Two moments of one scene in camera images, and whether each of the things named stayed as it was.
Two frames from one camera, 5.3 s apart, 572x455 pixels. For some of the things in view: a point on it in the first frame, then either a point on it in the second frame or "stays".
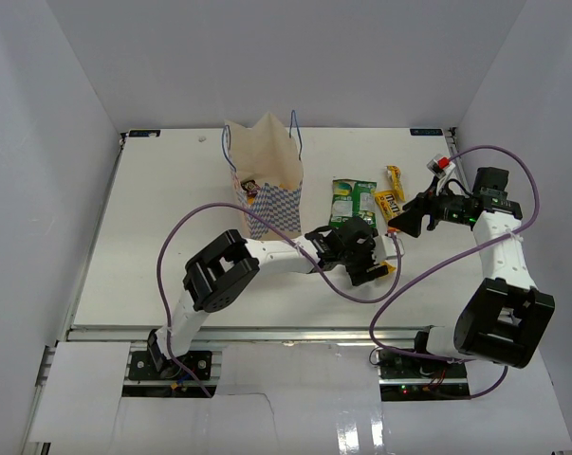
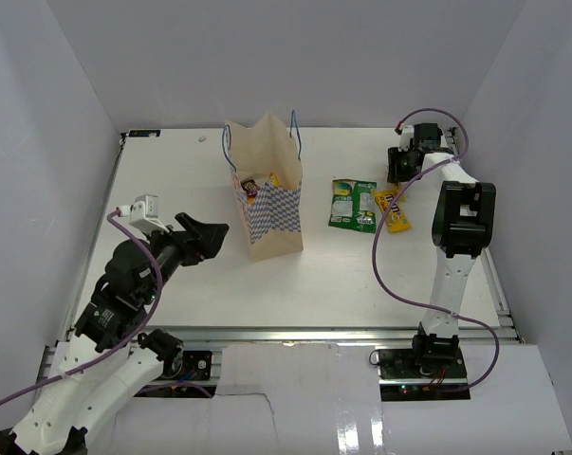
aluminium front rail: (245, 336) stays
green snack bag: (353, 199) stays
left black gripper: (356, 275) to (212, 234)
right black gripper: (410, 221) to (397, 174)
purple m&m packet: (250, 187) stays
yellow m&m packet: (388, 203) stays
